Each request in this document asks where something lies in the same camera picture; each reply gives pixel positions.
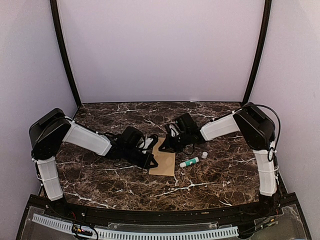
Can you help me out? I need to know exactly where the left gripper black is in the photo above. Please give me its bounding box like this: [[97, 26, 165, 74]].
[[123, 145, 158, 170]]

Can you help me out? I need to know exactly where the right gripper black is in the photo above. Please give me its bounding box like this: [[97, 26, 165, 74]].
[[159, 131, 191, 153]]

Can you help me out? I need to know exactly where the brown paper envelope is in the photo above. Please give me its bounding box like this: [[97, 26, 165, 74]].
[[149, 137, 176, 177]]

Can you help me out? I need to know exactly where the green glue stick white cap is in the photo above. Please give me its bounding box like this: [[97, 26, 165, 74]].
[[179, 157, 199, 168]]

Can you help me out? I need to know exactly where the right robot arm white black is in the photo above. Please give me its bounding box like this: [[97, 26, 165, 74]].
[[158, 102, 281, 197]]

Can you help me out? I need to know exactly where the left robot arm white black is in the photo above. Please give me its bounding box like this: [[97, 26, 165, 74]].
[[28, 108, 159, 218]]

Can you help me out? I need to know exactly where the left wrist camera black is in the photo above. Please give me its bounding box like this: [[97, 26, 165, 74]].
[[142, 134, 159, 151]]

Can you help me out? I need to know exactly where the right black frame post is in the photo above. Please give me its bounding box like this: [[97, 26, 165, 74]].
[[241, 0, 272, 106]]

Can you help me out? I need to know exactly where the black frame post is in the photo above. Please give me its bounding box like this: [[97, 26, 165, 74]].
[[241, 0, 272, 106], [49, 0, 82, 108]]

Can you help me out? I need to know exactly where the white slotted cable duct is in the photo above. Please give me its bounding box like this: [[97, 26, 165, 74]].
[[32, 213, 239, 240]]

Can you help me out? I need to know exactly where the black front rail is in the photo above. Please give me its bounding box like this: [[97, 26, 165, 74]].
[[27, 193, 298, 226]]

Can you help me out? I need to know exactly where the left black frame post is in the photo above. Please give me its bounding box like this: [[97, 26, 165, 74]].
[[49, 0, 82, 108]]

